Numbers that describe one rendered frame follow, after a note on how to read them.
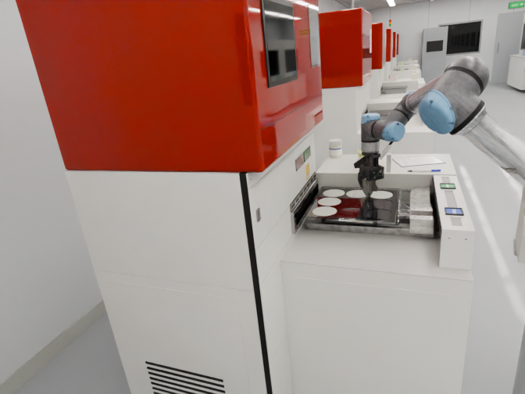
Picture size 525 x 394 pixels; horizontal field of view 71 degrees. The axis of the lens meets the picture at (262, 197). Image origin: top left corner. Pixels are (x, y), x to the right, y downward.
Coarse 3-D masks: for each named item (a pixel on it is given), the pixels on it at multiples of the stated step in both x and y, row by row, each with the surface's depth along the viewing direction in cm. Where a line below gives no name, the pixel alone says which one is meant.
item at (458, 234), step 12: (444, 180) 158; (456, 180) 156; (444, 192) 144; (456, 192) 143; (444, 204) 134; (456, 204) 133; (444, 216) 125; (456, 216) 124; (468, 216) 124; (444, 228) 117; (456, 228) 116; (468, 228) 115; (444, 240) 118; (456, 240) 117; (468, 240) 115; (444, 252) 119; (456, 252) 118; (468, 252) 117; (444, 264) 121; (456, 264) 119; (468, 264) 118
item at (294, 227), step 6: (312, 186) 174; (318, 186) 185; (306, 192) 165; (318, 192) 185; (306, 198) 164; (312, 198) 177; (300, 204) 154; (312, 204) 175; (294, 210) 147; (306, 210) 164; (294, 216) 146; (300, 216) 159; (294, 222) 147; (300, 222) 155; (294, 228) 148
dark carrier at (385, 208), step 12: (396, 192) 166; (348, 204) 159; (360, 204) 157; (372, 204) 156; (384, 204) 155; (396, 204) 154; (312, 216) 151; (324, 216) 150; (336, 216) 148; (348, 216) 148; (360, 216) 146; (372, 216) 145; (384, 216) 144
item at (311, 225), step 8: (312, 224) 156; (320, 224) 155; (328, 224) 154; (336, 224) 153; (344, 224) 152; (352, 224) 151; (360, 224) 150; (360, 232) 150; (368, 232) 149; (376, 232) 147; (384, 232) 146; (392, 232) 145; (400, 232) 144; (408, 232) 143
